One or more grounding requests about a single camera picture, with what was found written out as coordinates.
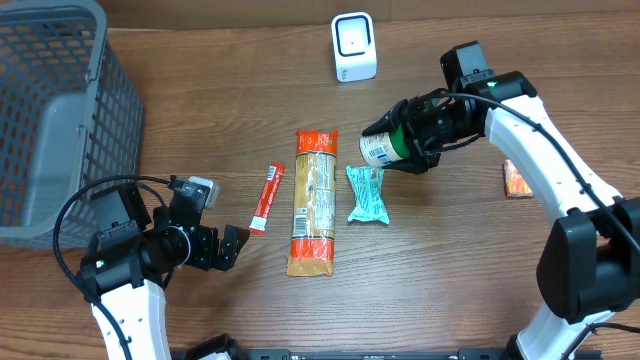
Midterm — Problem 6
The teal tissue packet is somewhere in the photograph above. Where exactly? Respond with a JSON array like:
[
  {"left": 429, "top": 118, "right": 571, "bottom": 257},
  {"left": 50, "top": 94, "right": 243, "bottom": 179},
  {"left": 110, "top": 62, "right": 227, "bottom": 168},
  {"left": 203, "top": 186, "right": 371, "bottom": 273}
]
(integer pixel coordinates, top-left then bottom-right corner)
[{"left": 346, "top": 166, "right": 390, "bottom": 225}]

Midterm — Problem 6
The grey plastic mesh basket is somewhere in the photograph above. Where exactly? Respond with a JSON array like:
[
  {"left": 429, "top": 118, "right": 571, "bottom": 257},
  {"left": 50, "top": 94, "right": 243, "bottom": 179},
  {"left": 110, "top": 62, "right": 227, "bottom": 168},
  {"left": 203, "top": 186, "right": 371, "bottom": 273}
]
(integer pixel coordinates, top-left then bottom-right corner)
[{"left": 1, "top": 1, "right": 144, "bottom": 248}]

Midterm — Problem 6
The green lid jar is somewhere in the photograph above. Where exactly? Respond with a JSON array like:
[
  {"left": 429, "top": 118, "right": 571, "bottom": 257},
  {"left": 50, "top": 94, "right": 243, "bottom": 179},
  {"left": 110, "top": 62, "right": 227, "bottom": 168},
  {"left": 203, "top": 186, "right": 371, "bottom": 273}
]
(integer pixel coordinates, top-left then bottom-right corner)
[{"left": 359, "top": 128, "right": 410, "bottom": 168}]

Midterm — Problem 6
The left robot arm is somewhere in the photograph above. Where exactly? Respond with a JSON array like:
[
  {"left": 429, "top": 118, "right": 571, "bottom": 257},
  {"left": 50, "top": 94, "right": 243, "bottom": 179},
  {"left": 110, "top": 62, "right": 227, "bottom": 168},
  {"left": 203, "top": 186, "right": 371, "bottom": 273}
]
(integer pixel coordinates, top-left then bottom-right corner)
[{"left": 76, "top": 177, "right": 250, "bottom": 359}]

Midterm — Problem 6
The white barcode scanner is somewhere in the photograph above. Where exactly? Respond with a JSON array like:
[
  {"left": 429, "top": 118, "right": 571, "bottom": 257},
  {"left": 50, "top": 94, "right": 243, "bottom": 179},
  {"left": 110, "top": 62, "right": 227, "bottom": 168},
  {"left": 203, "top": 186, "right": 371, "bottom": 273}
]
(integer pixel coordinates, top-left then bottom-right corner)
[{"left": 330, "top": 11, "right": 377, "bottom": 83}]

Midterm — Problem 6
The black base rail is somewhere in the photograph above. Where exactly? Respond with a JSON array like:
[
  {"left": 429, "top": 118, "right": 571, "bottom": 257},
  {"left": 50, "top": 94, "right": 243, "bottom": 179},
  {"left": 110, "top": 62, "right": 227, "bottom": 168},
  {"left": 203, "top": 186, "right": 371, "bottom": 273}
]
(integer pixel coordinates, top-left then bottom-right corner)
[{"left": 172, "top": 347, "right": 604, "bottom": 360}]

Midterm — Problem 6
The red snack package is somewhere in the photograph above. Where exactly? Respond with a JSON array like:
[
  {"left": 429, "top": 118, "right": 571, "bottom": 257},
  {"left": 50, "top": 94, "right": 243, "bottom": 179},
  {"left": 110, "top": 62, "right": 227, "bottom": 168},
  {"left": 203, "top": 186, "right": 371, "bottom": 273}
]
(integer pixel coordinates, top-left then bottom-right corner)
[{"left": 287, "top": 130, "right": 338, "bottom": 277}]

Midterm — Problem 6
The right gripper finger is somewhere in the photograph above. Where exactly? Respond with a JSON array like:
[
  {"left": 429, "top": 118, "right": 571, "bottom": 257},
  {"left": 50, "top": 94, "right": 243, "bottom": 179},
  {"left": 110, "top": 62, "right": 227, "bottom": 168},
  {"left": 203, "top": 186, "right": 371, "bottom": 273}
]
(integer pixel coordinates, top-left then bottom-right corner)
[
  {"left": 383, "top": 153, "right": 441, "bottom": 174},
  {"left": 362, "top": 99, "right": 409, "bottom": 136}
]

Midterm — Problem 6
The red stick sachet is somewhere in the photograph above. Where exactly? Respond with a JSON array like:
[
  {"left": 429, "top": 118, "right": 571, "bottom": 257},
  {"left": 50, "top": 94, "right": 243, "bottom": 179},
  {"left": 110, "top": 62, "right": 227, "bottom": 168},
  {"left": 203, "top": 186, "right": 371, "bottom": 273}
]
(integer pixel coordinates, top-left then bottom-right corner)
[{"left": 249, "top": 162, "right": 286, "bottom": 235}]

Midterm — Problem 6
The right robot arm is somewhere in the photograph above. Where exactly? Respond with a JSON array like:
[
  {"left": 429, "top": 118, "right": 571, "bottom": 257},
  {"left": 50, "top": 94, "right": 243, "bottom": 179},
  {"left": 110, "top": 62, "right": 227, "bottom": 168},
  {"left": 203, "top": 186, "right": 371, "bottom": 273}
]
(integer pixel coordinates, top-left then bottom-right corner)
[{"left": 359, "top": 42, "right": 639, "bottom": 359}]

